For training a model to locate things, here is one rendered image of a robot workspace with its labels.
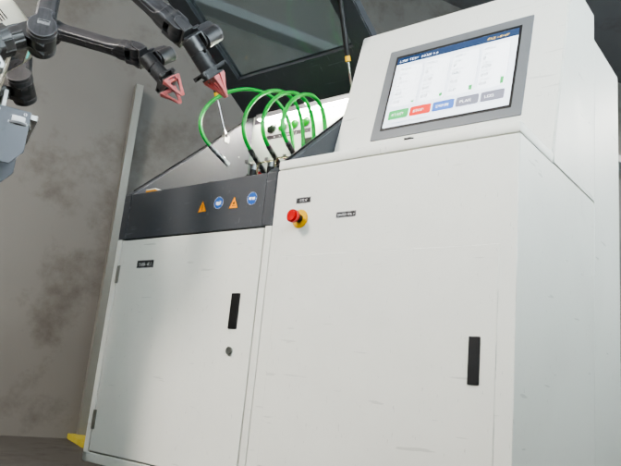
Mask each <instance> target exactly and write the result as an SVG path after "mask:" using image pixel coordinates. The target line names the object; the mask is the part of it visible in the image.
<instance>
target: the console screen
mask: <svg viewBox="0 0 621 466"><path fill-rule="evenodd" d="M534 17H535V15H530V16H527V17H524V18H518V19H514V20H510V21H507V22H504V23H500V24H496V25H492V26H490V27H486V28H482V29H478V30H475V31H469V32H466V33H462V34H458V35H455V36H452V37H448V38H444V39H441V40H438V41H434V42H430V43H425V44H421V45H417V46H414V47H410V48H407V49H403V50H400V51H396V52H393V53H391V56H390V60H389V64H388V68H387V71H386V75H385V79H384V86H383V90H382V94H381V98H380V102H379V105H378V109H377V113H376V118H375V121H374V125H373V129H372V133H371V139H370V141H380V140H386V139H391V138H396V137H402V136H407V135H412V134H418V133H422V132H428V131H434V130H438V129H449V128H453V127H459V126H465V125H469V124H475V123H480V122H485V121H491V120H496V119H501V118H507V117H516V116H521V113H522V106H523V100H524V92H525V86H526V78H527V72H528V64H529V58H530V45H531V37H532V31H533V23H534Z"/></svg>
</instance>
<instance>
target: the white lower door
mask: <svg viewBox="0 0 621 466"><path fill-rule="evenodd" d="M264 233H265V228H264V227H263V228H254V229H243V230H233V231H224V232H214V233H204V234H194V235H184V236H174V237H164V238H154V239H135V240H125V241H123V245H122V251H121V256H120V262H119V265H118V266H117V269H116V279H115V283H116V290H115V296H114V301H113V307H112V312H111V318H110V324H109V329H108V335H107V341H106V347H105V353H104V358H103V369H102V374H101V380H100V385H99V391H98V398H97V403H96V409H95V410H93V414H92V420H91V429H92V431H91V442H90V447H89V451H94V452H98V453H102V454H106V455H110V456H114V457H119V458H122V459H126V460H134V461H137V462H142V463H146V464H150V465H154V466H238V460H239V451H240V443H241V436H242V427H243V419H244V410H245V403H246V395H247V386H248V378H249V370H250V355H251V346H252V339H253V330H254V322H255V313H256V306H257V298H258V289H259V281H260V273H261V265H262V249H263V242H264Z"/></svg>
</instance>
